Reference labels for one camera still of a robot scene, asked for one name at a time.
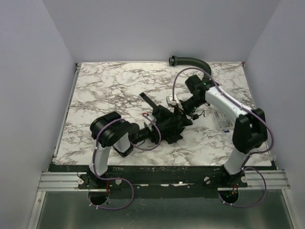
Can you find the clear plastic parts box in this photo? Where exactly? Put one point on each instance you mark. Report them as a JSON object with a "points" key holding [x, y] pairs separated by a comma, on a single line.
{"points": [[223, 122]]}

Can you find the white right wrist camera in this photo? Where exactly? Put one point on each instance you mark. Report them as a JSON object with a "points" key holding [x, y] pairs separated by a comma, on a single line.
{"points": [[172, 100]]}

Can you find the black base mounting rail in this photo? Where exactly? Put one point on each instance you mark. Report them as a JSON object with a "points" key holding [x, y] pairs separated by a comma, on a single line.
{"points": [[121, 182]]}

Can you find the black folding umbrella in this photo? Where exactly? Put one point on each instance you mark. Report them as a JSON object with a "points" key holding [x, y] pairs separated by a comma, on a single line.
{"points": [[170, 124]]}

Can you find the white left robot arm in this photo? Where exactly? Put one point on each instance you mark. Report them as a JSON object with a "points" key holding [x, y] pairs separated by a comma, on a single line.
{"points": [[108, 131]]}

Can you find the aluminium frame rail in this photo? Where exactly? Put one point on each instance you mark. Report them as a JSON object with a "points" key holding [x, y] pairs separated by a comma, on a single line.
{"points": [[53, 182]]}

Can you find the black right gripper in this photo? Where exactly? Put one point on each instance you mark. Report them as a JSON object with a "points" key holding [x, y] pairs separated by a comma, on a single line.
{"points": [[180, 109]]}

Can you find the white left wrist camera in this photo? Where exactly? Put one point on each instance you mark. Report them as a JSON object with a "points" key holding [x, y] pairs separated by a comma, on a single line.
{"points": [[149, 120]]}

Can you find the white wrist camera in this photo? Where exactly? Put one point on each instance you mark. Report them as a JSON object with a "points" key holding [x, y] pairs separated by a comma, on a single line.
{"points": [[149, 120], [172, 100]]}

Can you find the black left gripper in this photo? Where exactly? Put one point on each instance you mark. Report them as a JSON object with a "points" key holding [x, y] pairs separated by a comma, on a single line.
{"points": [[155, 133]]}

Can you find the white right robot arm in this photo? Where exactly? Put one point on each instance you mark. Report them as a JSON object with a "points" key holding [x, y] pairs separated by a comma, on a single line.
{"points": [[249, 131]]}

